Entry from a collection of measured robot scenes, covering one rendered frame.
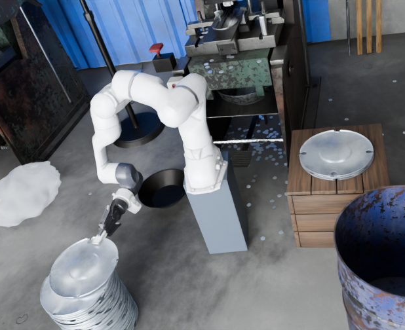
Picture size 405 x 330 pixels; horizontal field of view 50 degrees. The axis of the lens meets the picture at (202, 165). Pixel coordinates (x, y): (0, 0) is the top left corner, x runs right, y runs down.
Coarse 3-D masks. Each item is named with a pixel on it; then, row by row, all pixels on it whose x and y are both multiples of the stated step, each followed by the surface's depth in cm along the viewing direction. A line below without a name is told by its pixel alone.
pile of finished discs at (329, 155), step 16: (304, 144) 186; (320, 144) 183; (336, 144) 180; (352, 144) 178; (368, 144) 176; (304, 160) 178; (320, 160) 176; (336, 160) 172; (352, 160) 171; (368, 160) 169; (320, 176) 170; (336, 176) 167; (352, 176) 166
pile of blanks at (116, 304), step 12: (108, 288) 163; (120, 288) 172; (108, 300) 164; (120, 300) 171; (132, 300) 185; (84, 312) 158; (96, 312) 161; (108, 312) 166; (120, 312) 171; (132, 312) 181; (60, 324) 163; (72, 324) 162; (84, 324) 162; (96, 324) 165; (108, 324) 168; (120, 324) 173; (132, 324) 180
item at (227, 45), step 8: (232, 16) 206; (240, 16) 203; (216, 24) 202; (224, 24) 200; (232, 24) 197; (208, 32) 199; (216, 32) 196; (224, 32) 194; (232, 32) 192; (208, 40) 192; (216, 40) 190; (224, 40) 188; (232, 40) 188; (224, 48) 204; (232, 48) 202
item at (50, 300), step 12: (48, 276) 174; (48, 288) 170; (48, 300) 165; (60, 300) 164; (72, 300) 162; (84, 300) 161; (96, 300) 159; (48, 312) 160; (60, 312) 159; (72, 312) 158
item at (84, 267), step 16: (80, 240) 183; (64, 256) 180; (80, 256) 176; (96, 256) 174; (112, 256) 173; (64, 272) 173; (80, 272) 170; (96, 272) 168; (112, 272) 166; (64, 288) 166; (80, 288) 164; (96, 288) 162
